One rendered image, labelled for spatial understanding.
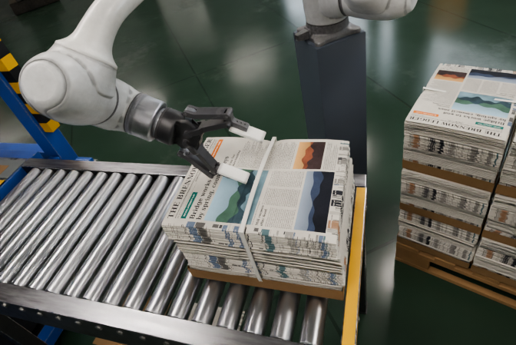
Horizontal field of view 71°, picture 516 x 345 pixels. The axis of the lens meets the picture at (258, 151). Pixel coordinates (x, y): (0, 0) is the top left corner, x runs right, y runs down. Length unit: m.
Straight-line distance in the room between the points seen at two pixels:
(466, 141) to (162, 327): 0.99
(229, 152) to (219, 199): 0.15
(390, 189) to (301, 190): 1.42
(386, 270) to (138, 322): 1.20
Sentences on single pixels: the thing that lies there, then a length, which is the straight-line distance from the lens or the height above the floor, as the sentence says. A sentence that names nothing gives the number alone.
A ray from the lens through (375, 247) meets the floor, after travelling 1.92.
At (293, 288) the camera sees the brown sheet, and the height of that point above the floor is 0.83.
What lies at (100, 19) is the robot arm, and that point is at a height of 1.43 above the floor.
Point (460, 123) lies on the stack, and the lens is 1.27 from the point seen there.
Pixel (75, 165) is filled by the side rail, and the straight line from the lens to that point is 1.57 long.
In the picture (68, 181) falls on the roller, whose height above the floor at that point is 0.79.
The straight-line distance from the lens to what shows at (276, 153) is 0.87.
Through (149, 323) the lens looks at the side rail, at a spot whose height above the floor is 0.80.
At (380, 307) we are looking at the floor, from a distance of 1.78.
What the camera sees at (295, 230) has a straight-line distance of 0.71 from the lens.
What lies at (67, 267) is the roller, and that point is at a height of 0.80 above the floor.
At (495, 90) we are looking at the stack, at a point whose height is 0.83.
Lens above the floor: 1.60
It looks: 40 degrees down
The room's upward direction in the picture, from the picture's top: 15 degrees counter-clockwise
